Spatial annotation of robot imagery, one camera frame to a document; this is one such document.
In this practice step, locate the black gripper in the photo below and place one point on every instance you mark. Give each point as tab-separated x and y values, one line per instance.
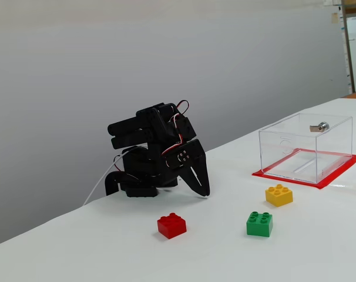
195	158

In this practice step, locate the red lego brick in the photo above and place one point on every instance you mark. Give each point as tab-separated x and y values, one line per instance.
170	227

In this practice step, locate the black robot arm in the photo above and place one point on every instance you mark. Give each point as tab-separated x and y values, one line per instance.
142	164

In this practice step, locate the green lego brick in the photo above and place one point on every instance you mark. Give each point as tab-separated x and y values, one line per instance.
258	227

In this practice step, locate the yellow lego brick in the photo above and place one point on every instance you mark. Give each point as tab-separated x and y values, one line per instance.
279	197

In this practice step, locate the silver metal box lock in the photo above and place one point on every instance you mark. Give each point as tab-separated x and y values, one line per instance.
322	126

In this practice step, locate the transparent plastic box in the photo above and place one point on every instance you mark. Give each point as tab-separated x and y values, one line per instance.
333	152

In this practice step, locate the black table clamp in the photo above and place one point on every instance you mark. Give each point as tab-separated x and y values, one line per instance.
111	183

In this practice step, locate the white refrigerator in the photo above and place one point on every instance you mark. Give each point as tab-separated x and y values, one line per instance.
353	53

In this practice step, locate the beige paper note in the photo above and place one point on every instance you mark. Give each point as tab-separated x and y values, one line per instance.
335	17

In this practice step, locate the red tape frame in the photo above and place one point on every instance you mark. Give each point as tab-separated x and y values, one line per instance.
339	173

